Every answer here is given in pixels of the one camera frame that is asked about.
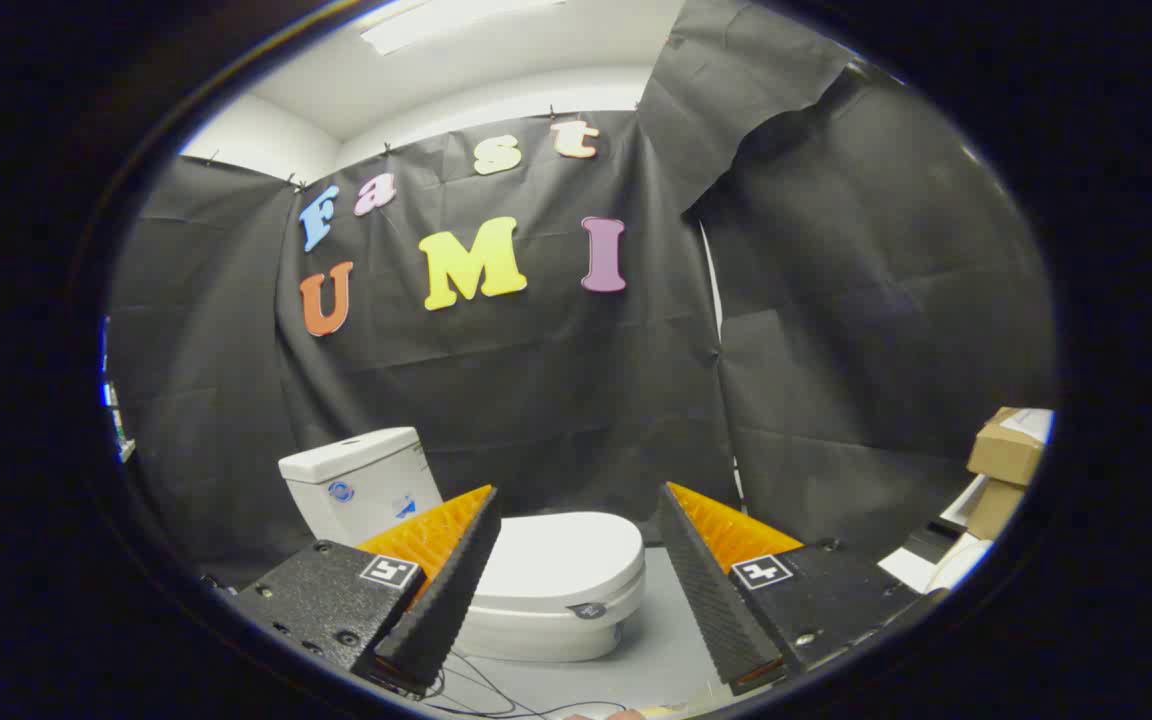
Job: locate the black backdrop cloth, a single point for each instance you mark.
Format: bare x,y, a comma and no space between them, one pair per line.
556,400

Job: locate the white toilet lid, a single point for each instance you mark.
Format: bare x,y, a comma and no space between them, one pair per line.
561,555

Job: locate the large brown cardboard box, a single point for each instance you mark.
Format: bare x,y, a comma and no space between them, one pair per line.
1006,450

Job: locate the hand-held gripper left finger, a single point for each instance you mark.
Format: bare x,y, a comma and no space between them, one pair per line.
446,590

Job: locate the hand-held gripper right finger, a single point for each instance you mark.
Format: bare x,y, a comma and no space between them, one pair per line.
711,600

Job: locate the white flat packages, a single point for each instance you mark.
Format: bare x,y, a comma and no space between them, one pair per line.
936,570

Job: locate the small brown cardboard box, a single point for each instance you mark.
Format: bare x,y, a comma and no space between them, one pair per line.
994,508

